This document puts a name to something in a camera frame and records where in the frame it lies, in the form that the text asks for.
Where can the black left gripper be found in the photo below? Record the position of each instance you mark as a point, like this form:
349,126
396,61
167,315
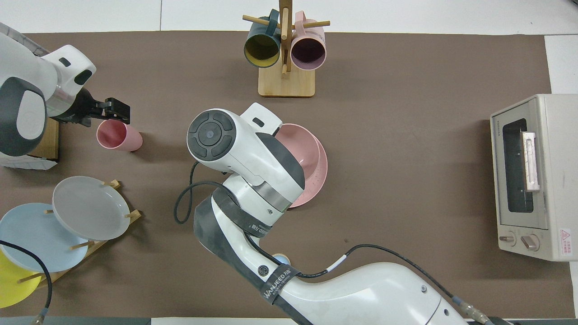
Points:
83,108

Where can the pink tumbler cup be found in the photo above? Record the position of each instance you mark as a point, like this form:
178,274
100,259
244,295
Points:
131,141

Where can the pink bowl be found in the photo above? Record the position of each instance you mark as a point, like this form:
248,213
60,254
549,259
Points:
298,144

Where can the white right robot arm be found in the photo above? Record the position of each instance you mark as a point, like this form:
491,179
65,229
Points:
361,293

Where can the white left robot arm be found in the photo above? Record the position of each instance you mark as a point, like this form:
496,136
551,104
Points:
27,67

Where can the grey plate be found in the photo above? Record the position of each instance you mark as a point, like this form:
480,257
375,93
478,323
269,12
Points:
90,207

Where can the wooden plate rack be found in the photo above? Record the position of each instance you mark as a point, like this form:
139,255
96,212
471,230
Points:
134,216

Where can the light blue plate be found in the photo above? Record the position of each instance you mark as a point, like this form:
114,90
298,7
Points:
36,225

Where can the dark teal mug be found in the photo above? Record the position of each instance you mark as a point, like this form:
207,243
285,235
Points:
262,47

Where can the wooden mug tree stand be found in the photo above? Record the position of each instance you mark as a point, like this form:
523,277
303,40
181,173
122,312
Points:
286,85

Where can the pale pink mug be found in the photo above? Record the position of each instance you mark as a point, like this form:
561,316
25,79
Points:
308,52

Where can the pink speckled plate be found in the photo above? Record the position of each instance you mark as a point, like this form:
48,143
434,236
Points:
316,180

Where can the yellow plate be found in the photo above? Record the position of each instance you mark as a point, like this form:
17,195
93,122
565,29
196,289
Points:
11,289

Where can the brown table mat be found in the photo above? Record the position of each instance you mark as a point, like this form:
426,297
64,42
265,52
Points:
406,180

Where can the beige toaster oven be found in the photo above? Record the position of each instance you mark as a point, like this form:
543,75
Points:
555,203

